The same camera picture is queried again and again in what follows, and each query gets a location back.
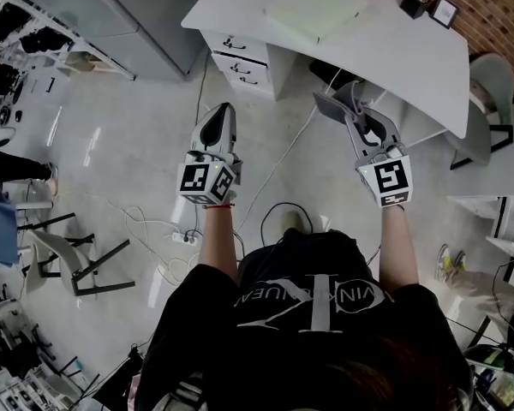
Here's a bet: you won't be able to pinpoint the black pen holder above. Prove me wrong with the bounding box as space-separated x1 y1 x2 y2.
399 0 433 21

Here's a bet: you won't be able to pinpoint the white power strip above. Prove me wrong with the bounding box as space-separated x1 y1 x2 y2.
171 230 201 247

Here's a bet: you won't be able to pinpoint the white cable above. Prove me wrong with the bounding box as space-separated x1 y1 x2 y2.
234 68 344 235

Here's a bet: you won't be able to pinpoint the black cable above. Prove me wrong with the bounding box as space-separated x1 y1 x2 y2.
260 201 314 248

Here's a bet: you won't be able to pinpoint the person's black t-shirt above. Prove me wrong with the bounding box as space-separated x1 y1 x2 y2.
140 246 473 411

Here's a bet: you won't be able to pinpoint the black picture frame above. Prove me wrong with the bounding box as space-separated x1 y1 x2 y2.
427 0 461 30

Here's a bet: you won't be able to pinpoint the person's black trousers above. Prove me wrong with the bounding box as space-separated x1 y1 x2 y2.
237 228 372 286

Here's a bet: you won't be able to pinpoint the person's left shoe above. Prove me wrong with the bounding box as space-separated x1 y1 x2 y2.
281 211 304 236

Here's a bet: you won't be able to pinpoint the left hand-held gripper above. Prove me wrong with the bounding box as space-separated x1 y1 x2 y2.
177 102 244 208

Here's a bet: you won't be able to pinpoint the white partition panel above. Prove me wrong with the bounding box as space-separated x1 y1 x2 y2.
8 0 207 81

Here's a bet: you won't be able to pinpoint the white shelf cabinet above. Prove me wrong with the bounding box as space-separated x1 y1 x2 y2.
446 194 514 261

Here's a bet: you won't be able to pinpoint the white metal rack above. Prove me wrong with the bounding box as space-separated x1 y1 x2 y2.
0 0 137 81

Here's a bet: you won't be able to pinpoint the white drawer unit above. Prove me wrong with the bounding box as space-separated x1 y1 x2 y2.
200 30 280 102

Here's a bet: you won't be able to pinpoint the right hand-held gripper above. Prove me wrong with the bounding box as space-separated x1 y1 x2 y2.
344 104 414 209

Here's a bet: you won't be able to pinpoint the person's right forearm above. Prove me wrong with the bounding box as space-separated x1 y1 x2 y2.
377 205 421 295

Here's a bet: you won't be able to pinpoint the blue table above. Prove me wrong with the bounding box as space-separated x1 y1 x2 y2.
0 197 21 267

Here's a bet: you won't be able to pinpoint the grey chair with black legs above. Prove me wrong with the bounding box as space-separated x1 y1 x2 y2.
448 52 514 171

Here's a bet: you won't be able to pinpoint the person's left forearm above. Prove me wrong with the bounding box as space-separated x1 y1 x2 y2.
197 203 237 283

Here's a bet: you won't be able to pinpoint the white chair with black legs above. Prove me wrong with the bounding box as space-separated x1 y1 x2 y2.
24 211 137 298

